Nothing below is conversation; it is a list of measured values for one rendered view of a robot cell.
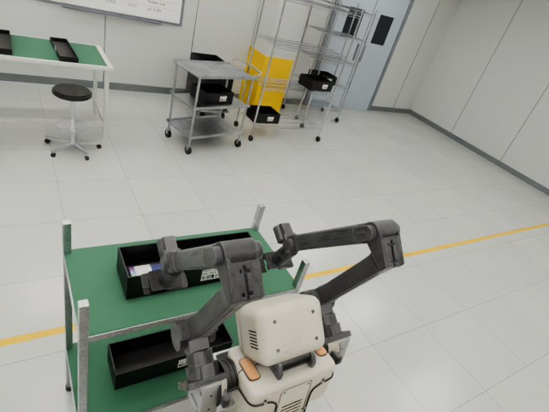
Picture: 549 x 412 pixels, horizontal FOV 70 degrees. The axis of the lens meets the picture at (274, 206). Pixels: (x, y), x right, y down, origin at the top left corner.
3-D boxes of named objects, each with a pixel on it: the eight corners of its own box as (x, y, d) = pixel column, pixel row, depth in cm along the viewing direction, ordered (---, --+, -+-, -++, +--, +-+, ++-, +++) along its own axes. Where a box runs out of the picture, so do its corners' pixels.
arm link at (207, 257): (217, 270, 76) (265, 262, 82) (213, 242, 77) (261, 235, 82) (158, 273, 112) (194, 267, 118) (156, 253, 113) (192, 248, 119)
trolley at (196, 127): (162, 135, 479) (173, 52, 428) (220, 129, 541) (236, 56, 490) (187, 156, 452) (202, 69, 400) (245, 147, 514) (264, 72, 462)
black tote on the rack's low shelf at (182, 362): (114, 390, 176) (115, 375, 170) (107, 358, 188) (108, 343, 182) (229, 355, 207) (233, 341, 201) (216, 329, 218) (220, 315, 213)
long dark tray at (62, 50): (50, 42, 410) (49, 36, 407) (66, 44, 419) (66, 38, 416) (60, 61, 371) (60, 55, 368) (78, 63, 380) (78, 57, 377)
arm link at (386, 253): (392, 267, 95) (418, 261, 100) (368, 218, 100) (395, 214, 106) (302, 318, 129) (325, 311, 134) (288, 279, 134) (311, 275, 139)
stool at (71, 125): (33, 144, 389) (29, 82, 356) (84, 135, 429) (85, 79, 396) (61, 167, 369) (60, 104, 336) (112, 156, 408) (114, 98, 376)
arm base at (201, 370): (187, 391, 95) (231, 376, 102) (181, 357, 97) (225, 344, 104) (177, 388, 102) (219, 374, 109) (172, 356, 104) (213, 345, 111)
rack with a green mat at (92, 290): (64, 386, 206) (60, 219, 149) (221, 341, 255) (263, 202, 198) (77, 476, 176) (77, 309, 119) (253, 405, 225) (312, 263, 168)
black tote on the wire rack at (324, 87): (310, 91, 545) (314, 81, 538) (297, 82, 564) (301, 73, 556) (330, 91, 570) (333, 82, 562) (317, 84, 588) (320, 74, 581)
